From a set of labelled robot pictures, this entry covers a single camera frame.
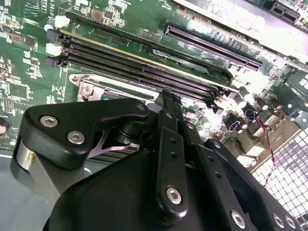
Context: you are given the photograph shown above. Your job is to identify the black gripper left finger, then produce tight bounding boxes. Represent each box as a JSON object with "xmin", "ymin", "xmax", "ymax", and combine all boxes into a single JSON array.
[{"xmin": 10, "ymin": 88, "xmax": 190, "ymax": 219}]

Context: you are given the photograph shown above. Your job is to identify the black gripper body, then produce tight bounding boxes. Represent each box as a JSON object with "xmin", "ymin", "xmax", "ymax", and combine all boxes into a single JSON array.
[{"xmin": 42, "ymin": 117, "xmax": 214, "ymax": 231}]

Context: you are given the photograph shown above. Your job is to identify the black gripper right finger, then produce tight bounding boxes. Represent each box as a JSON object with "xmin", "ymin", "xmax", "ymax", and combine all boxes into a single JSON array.
[{"xmin": 171, "ymin": 92, "xmax": 303, "ymax": 231}]

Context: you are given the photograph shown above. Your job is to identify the silver CPU green board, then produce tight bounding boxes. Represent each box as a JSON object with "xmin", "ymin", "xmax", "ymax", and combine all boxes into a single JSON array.
[{"xmin": 102, "ymin": 92, "xmax": 129, "ymax": 100}]

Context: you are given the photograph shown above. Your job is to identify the thin wire locking lever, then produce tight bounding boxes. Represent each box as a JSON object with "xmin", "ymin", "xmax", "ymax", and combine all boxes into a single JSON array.
[{"xmin": 80, "ymin": 75, "xmax": 164, "ymax": 94}]

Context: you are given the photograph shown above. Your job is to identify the metal socket cover frame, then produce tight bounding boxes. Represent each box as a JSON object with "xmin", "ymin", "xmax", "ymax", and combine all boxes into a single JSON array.
[{"xmin": 97, "ymin": 80, "xmax": 158, "ymax": 102}]

